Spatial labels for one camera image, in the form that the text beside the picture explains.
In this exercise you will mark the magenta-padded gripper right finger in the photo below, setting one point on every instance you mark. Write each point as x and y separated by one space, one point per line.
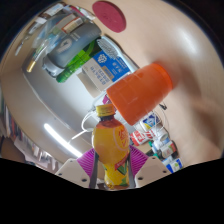
153 170

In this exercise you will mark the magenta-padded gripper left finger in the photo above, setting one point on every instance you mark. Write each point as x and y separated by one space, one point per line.
68 171

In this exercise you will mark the yellow drink bottle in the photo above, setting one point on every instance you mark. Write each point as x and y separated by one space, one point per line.
110 143

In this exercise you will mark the white light bar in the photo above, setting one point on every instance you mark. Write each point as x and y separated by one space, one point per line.
61 140

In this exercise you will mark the red and white canister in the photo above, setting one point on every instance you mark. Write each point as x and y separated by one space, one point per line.
141 137

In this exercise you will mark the orange plastic cup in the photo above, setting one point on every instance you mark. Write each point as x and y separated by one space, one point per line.
140 93

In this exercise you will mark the dark green glass bottle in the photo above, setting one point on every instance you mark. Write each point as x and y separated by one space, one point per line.
75 65

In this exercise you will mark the white and blue carton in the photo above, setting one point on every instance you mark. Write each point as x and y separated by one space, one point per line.
106 66

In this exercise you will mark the yellow-capped clear bottle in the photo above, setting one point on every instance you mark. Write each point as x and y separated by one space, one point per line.
30 66

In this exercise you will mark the grey shaker bottle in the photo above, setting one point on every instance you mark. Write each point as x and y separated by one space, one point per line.
71 43

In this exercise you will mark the flat round red coaster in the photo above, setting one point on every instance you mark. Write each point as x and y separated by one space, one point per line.
109 16

